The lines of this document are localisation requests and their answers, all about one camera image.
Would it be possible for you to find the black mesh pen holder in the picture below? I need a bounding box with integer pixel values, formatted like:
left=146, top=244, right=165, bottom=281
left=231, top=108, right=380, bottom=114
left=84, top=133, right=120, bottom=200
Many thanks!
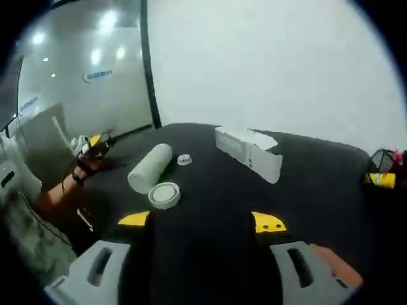
left=369, top=147, right=402, bottom=179

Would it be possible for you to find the white door handle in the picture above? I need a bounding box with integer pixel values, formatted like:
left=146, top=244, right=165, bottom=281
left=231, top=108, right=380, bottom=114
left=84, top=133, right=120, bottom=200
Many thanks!
left=52, top=116, right=70, bottom=149

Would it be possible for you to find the light green cup body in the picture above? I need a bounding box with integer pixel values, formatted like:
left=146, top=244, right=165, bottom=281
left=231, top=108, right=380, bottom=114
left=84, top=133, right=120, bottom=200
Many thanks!
left=127, top=142, right=174, bottom=194

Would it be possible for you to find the white chest device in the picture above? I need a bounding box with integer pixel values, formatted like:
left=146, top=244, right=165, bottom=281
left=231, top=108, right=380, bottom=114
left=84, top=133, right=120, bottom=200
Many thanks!
left=0, top=158, right=43, bottom=207

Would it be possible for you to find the person's right hand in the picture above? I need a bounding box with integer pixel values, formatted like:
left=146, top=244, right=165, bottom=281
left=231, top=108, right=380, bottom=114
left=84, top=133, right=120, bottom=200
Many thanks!
left=313, top=244, right=364, bottom=288

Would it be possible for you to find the person in white shirt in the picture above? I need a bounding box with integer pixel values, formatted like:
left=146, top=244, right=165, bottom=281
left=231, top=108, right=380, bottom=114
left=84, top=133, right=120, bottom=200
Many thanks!
left=0, top=126, right=79, bottom=287

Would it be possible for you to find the pale green roll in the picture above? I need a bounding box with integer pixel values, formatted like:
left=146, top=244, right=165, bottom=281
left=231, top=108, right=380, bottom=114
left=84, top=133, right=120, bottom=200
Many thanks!
left=148, top=182, right=182, bottom=210

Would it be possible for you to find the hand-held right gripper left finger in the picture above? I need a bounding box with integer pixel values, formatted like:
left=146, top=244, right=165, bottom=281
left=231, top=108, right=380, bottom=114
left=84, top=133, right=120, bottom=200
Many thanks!
left=43, top=210, right=198, bottom=305

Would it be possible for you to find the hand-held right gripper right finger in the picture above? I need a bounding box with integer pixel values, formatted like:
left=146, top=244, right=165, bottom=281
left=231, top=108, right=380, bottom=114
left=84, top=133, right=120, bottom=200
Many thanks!
left=209, top=212, right=363, bottom=305

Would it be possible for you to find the black door frame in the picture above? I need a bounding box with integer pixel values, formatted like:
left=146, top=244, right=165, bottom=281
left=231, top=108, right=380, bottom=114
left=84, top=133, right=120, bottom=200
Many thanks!
left=139, top=0, right=163, bottom=130

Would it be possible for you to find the thin black device cable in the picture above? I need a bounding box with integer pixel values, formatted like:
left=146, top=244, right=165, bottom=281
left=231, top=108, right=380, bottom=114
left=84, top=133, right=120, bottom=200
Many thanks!
left=17, top=187, right=73, bottom=247

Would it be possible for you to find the white box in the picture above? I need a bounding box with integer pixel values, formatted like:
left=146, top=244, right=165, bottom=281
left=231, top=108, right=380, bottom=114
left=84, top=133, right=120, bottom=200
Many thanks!
left=214, top=126, right=284, bottom=185

